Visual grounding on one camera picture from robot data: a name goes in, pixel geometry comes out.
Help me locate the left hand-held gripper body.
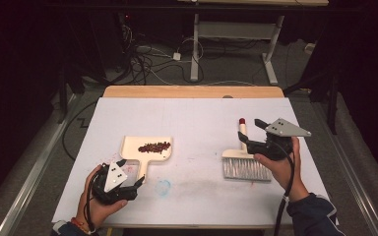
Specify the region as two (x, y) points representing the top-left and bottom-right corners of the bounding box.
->
(92, 160), (138, 206)

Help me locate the tangle of floor cables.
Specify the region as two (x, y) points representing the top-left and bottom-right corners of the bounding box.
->
(116, 13), (208, 87)

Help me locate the white desk frame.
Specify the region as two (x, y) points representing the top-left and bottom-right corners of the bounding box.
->
(176, 0), (329, 87)

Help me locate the cream plastic dustpan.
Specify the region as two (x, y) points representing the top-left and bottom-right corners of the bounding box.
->
(119, 136), (173, 183)

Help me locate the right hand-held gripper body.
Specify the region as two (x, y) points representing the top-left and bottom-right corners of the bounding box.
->
(247, 117), (312, 161)

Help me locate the hand-held gripper cable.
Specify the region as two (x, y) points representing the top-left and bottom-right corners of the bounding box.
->
(273, 141), (296, 236)
(83, 168), (101, 235)

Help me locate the black floor cable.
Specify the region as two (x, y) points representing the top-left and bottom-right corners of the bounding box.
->
(62, 99), (97, 161)

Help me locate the person's left hand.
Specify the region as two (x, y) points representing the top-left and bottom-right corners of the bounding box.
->
(77, 164), (129, 229)

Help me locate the white table cover sheet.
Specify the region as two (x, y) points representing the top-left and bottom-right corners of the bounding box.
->
(51, 96), (331, 229)

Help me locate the cream brush with red-tipped handle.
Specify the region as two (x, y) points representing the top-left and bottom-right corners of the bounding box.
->
(221, 117), (273, 182)

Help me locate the left hand-held gripper cable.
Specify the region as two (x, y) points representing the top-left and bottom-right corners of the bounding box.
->
(83, 168), (101, 235)

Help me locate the pile of red crumbs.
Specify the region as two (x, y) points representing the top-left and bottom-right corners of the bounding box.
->
(137, 141), (172, 155)

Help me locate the person's right hand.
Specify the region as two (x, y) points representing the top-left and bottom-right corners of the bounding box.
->
(253, 137), (309, 203)

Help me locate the black stand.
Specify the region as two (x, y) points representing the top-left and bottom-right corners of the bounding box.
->
(57, 65), (70, 124)
(283, 72), (341, 136)

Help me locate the wooden table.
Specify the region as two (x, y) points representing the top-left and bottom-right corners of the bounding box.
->
(88, 85), (293, 230)

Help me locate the red bracelet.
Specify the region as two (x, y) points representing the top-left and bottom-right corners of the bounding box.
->
(70, 216), (93, 234)

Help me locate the metal floor rail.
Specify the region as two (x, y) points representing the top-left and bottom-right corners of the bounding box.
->
(0, 92), (80, 236)
(311, 97), (378, 236)

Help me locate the right hand-held gripper cable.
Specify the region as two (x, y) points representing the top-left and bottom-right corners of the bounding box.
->
(273, 141), (296, 236)

